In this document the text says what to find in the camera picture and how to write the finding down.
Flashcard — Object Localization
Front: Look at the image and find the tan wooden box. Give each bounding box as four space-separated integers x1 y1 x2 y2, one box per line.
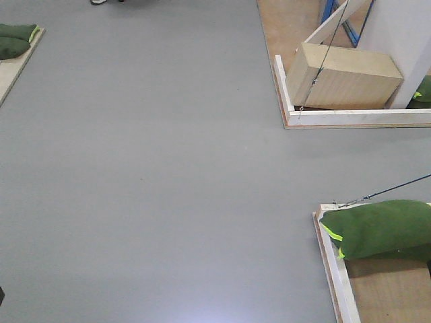
287 42 403 110

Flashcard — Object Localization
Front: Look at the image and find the plywood platform upper right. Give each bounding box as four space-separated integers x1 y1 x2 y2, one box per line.
256 0 431 130

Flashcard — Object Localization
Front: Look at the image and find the plywood platform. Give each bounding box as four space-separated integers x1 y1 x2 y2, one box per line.
256 0 431 130
0 28 45 106

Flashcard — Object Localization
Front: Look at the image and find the white diagonal wooden brace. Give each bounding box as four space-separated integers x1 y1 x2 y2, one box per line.
304 1 365 44

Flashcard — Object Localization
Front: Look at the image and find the green sandbag near right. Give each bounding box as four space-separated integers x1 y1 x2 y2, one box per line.
320 200 430 262

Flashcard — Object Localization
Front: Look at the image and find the white shoe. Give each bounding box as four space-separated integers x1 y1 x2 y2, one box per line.
90 0 107 5

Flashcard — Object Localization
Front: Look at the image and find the green sandbag behind panel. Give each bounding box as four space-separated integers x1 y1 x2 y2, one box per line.
407 75 431 109

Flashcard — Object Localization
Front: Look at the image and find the plywood platform left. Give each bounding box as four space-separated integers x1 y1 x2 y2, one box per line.
0 28 45 106

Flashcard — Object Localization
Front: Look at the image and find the green sandbag far left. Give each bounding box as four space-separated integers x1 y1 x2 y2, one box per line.
1 24 40 61

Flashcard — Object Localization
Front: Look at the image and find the dark guy rope upper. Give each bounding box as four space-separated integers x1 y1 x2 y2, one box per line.
298 0 351 112

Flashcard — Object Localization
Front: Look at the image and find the dark guy rope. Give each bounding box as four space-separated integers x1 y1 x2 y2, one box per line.
298 0 351 112
332 174 431 207

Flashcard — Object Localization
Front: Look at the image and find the dark guy rope lower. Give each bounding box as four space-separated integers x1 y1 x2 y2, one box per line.
332 174 431 207

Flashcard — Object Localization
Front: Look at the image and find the white wooden frame near right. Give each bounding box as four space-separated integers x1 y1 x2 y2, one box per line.
312 204 430 322

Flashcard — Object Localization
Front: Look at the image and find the white L-shaped wooden rail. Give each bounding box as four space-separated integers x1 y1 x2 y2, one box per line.
273 55 430 129

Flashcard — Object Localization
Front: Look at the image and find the blue metal frame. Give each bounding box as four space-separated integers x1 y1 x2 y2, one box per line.
319 0 374 47

